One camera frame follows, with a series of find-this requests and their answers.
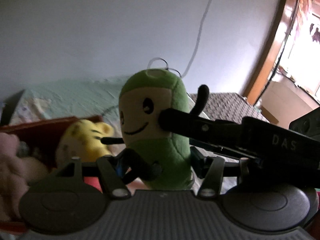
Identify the pink plush toy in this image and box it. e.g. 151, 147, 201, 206
1, 133, 48, 222

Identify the black cable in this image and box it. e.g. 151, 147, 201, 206
146, 0, 221, 79

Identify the patterned dark blanket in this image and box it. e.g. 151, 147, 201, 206
200, 93, 268, 124

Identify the green pea plush toy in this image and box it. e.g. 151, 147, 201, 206
100, 68, 210, 190

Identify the yellow tiger plush toy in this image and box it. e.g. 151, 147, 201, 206
56, 119, 114, 166

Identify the brown window frame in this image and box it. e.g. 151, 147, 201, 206
243, 0, 319, 105

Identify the red cardboard box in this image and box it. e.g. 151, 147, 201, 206
1, 115, 106, 235

